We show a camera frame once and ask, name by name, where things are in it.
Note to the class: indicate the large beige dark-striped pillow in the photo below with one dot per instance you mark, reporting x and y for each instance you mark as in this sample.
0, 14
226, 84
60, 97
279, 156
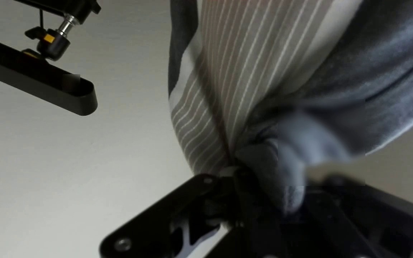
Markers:
311, 86

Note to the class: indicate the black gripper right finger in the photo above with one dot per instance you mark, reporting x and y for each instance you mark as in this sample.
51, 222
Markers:
378, 219

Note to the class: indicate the black ball-head camera mount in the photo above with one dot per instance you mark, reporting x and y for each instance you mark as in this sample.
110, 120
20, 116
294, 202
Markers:
56, 40

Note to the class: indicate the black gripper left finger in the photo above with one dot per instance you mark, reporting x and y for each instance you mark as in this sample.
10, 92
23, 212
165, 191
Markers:
167, 209

